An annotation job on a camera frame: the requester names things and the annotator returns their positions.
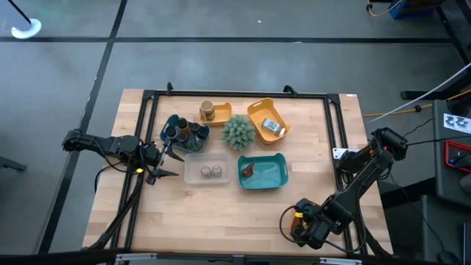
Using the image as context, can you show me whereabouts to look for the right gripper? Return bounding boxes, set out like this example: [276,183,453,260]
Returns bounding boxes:
[290,198,334,250]

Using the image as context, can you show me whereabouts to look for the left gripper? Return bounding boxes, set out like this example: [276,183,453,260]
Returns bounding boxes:
[128,138,185,186]

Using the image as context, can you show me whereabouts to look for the cardboard canister tan lid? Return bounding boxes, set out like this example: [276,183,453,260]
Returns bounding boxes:
[199,99,216,121]

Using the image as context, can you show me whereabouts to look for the silver label glass jar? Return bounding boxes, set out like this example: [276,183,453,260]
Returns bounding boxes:
[261,117,287,138]

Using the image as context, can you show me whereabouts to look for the clear plastic bin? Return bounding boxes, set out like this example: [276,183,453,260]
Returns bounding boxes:
[183,152,231,185]

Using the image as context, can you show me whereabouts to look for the teal plastic bin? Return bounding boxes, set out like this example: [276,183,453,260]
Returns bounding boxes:
[237,153,290,191]

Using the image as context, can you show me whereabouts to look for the small yellow plastic bin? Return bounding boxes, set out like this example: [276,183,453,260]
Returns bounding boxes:
[199,102,233,127]

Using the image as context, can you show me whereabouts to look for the white tag plate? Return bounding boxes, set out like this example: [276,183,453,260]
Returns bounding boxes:
[332,147,360,160]

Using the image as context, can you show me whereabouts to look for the green artificial succulent plant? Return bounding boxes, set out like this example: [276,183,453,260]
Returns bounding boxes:
[222,114,256,152]

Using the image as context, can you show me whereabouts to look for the large yellow plastic bin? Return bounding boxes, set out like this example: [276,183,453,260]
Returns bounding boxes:
[247,97,292,146]

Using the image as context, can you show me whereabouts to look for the black side desk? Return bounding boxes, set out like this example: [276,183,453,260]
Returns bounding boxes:
[432,98,471,207]

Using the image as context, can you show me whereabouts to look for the black computer mouse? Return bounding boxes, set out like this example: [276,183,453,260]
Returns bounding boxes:
[436,250,461,265]

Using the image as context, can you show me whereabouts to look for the black stand leg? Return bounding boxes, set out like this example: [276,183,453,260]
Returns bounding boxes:
[0,155,29,172]

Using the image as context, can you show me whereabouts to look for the red black device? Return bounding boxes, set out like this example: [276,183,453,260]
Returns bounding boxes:
[443,139,471,174]

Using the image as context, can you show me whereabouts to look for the white printed paper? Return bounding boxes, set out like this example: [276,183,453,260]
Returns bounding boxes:
[442,113,471,135]

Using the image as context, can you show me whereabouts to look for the stand with white round base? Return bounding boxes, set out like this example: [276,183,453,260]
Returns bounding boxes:
[7,0,43,40]

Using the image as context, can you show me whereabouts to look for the blue floor box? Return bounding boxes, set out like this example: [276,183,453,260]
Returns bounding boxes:
[388,0,447,21]

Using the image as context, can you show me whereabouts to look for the silver bracket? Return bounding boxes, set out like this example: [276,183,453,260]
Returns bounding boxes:
[113,252,160,264]
[319,256,364,265]

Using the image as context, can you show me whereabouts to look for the black aluminium rig frame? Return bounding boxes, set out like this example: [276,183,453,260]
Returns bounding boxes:
[82,88,394,258]

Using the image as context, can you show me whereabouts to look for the yellow floor cable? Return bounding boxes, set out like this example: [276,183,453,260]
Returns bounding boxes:
[361,89,471,118]

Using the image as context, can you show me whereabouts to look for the black desk leg frame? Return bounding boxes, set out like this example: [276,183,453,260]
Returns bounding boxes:
[400,0,471,101]

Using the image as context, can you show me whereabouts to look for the white cable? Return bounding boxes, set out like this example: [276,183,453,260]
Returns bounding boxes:
[366,61,471,125]

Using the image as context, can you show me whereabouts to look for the yellow hanging cable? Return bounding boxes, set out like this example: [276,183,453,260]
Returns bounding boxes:
[366,0,403,18]

